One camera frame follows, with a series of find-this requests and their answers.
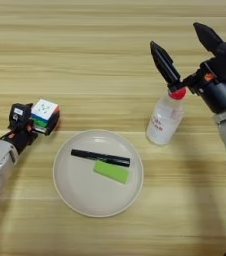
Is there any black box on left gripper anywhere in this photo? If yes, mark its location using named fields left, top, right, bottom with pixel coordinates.
left=8, top=103, right=34, bottom=132

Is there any colourful puzzle cube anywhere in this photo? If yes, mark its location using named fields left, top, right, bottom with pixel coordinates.
left=30, top=98, right=61, bottom=129

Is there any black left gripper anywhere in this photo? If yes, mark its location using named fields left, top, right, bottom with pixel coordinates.
left=0, top=110, right=61, bottom=155

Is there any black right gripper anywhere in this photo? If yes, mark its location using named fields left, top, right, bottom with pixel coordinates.
left=149, top=22, right=226, bottom=115

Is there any round beige plate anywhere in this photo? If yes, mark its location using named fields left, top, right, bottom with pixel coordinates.
left=52, top=129, right=145, bottom=218

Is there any green rectangular block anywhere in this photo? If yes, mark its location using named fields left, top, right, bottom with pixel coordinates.
left=93, top=159, right=130, bottom=185

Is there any clear bottle with red cap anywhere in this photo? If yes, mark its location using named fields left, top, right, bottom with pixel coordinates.
left=145, top=87, right=188, bottom=147

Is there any black marker pen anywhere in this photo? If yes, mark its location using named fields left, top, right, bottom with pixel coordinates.
left=70, top=148, right=132, bottom=168

